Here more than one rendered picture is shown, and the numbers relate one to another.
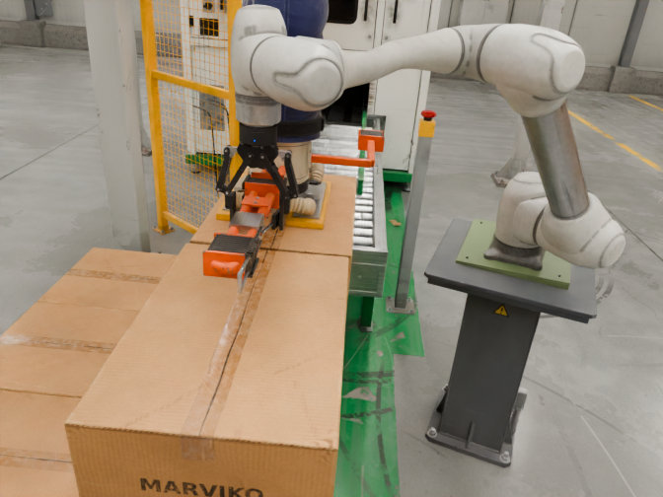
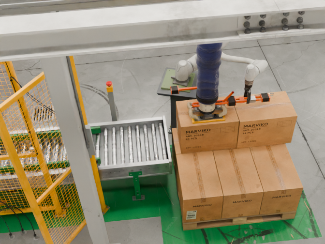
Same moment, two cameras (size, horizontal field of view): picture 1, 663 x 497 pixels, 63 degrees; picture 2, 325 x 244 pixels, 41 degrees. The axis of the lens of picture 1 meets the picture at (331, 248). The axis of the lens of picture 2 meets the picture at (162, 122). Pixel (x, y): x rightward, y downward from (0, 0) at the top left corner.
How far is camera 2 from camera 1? 481 cm
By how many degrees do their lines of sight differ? 75
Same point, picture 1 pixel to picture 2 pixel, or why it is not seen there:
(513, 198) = (187, 69)
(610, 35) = not seen: outside the picture
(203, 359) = (276, 107)
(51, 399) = (258, 169)
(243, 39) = (256, 70)
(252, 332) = (266, 103)
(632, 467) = not seen: hidden behind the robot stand
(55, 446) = (269, 161)
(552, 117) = not seen: hidden behind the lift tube
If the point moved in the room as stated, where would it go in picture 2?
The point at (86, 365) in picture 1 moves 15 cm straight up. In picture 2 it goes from (244, 169) to (245, 160)
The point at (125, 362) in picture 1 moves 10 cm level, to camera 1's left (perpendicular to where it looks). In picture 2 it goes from (283, 114) to (286, 121)
